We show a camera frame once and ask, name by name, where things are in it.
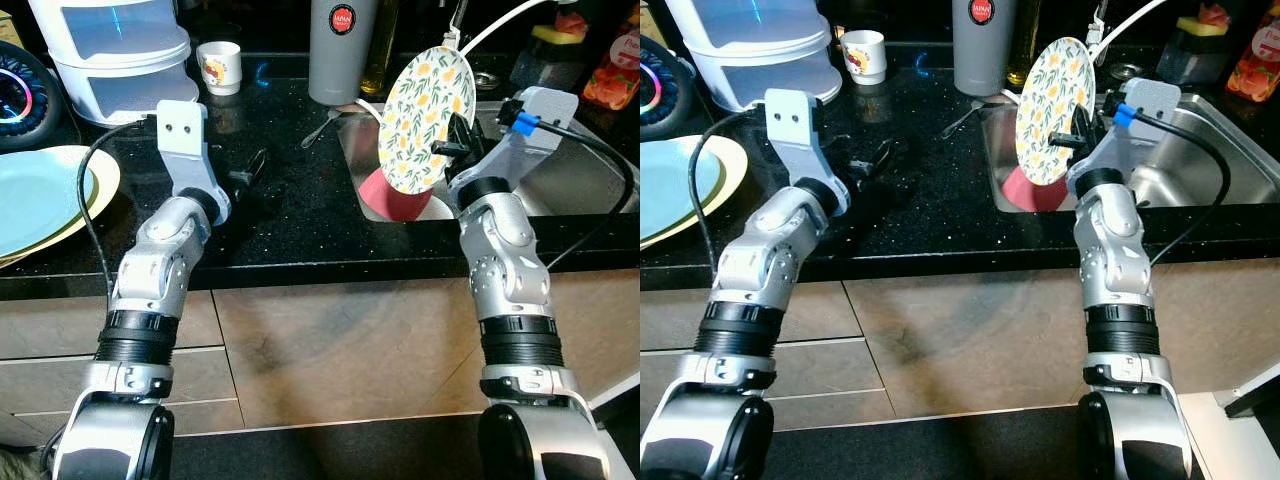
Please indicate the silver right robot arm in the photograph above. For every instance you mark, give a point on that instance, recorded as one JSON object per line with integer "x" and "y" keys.
{"x": 510, "y": 260}
{"x": 1115, "y": 250}

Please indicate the white framed appliance door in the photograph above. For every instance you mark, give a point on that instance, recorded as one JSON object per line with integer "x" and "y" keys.
{"x": 620, "y": 392}
{"x": 1255, "y": 402}

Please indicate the dark sponge holder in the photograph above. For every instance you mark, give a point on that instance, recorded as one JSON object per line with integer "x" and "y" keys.
{"x": 1205, "y": 55}
{"x": 560, "y": 62}

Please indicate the beige cabinet door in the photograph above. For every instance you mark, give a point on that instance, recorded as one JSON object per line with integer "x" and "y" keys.
{"x": 1230, "y": 310}
{"x": 350, "y": 340}
{"x": 980, "y": 330}
{"x": 600, "y": 320}

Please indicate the cream plate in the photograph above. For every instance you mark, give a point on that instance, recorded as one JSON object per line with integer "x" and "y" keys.
{"x": 735, "y": 170}
{"x": 108, "y": 180}

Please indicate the beige drawer front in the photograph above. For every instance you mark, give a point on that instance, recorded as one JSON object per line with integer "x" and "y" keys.
{"x": 850, "y": 368}
{"x": 860, "y": 410}
{"x": 200, "y": 375}
{"x": 680, "y": 320}
{"x": 50, "y": 325}
{"x": 215, "y": 418}

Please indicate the dark thin metal utensil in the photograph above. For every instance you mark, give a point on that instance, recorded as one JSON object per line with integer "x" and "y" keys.
{"x": 965, "y": 118}
{"x": 325, "y": 128}

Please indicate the round metal drain cap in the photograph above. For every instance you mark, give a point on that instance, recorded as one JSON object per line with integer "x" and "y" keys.
{"x": 1125, "y": 72}
{"x": 487, "y": 80}

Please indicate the grey metal faucet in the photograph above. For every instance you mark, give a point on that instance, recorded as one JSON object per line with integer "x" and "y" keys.
{"x": 1103, "y": 18}
{"x": 457, "y": 20}

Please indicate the black floor mat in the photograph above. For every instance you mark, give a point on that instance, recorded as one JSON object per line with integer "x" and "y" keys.
{"x": 330, "y": 455}
{"x": 950, "y": 450}

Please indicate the yellow oil bottle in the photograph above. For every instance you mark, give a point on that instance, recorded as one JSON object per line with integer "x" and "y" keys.
{"x": 1022, "y": 55}
{"x": 380, "y": 60}

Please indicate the pink plate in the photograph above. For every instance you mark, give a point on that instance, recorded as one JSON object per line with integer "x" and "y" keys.
{"x": 395, "y": 205}
{"x": 1025, "y": 195}

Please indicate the white stacked storage drawers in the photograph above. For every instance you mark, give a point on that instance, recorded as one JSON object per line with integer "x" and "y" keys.
{"x": 760, "y": 50}
{"x": 120, "y": 60}

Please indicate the yellow sponge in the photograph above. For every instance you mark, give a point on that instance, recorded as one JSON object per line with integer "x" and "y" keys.
{"x": 548, "y": 35}
{"x": 1195, "y": 26}

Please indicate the red scrubber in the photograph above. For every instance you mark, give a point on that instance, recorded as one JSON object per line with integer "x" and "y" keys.
{"x": 572, "y": 22}
{"x": 1216, "y": 15}

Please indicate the grey cylinder water filter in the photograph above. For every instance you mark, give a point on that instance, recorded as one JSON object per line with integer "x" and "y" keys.
{"x": 985, "y": 60}
{"x": 343, "y": 70}

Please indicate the stainless steel sink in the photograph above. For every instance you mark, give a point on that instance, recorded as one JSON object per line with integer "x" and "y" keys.
{"x": 1220, "y": 160}
{"x": 590, "y": 195}

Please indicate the light blue plate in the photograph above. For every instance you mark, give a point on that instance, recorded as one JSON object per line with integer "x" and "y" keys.
{"x": 40, "y": 205}
{"x": 675, "y": 190}

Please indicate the white printed cup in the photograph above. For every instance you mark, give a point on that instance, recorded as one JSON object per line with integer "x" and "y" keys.
{"x": 863, "y": 60}
{"x": 218, "y": 70}

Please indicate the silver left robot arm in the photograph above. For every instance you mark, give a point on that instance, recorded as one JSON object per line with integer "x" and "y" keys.
{"x": 770, "y": 260}
{"x": 150, "y": 270}

